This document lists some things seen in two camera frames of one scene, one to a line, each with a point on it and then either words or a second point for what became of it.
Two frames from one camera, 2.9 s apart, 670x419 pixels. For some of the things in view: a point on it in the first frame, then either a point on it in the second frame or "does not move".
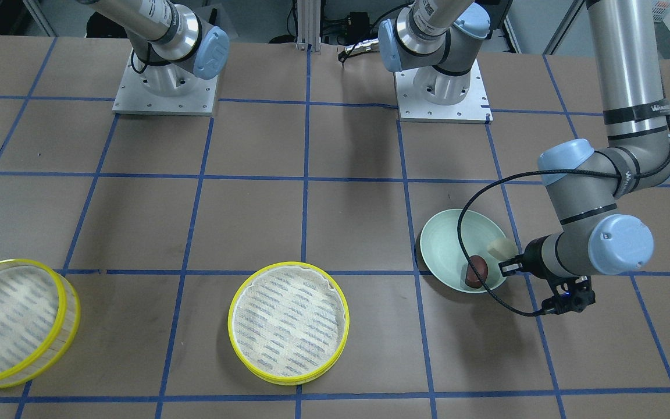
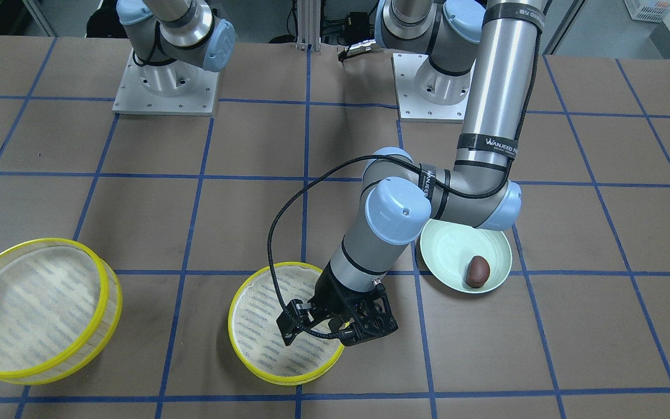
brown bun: [471, 278] does not move
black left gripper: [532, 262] → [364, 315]
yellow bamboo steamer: [288, 323] does not move
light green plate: [444, 254] does not move
